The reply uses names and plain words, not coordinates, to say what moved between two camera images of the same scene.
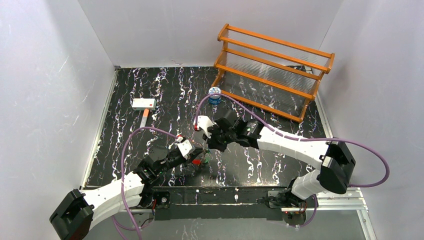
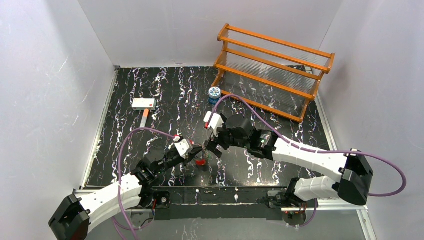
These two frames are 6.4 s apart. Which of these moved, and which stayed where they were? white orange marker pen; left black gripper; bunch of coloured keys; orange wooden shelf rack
Moved: bunch of coloured keys
Stayed: left black gripper; white orange marker pen; orange wooden shelf rack
